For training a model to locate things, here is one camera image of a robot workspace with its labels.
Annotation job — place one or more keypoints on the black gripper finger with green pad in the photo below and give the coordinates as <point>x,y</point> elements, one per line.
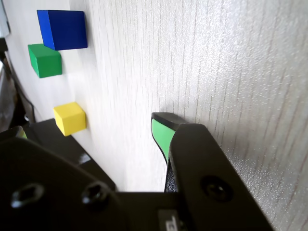
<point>204,163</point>
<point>41,173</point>

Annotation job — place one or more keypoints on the green wooden cube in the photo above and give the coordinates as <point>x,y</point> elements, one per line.
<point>45,61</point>

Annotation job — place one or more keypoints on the yellow wooden cube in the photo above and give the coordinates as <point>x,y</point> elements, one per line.
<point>69,119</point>

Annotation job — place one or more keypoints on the blue wooden cube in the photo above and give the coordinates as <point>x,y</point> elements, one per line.
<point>63,30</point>

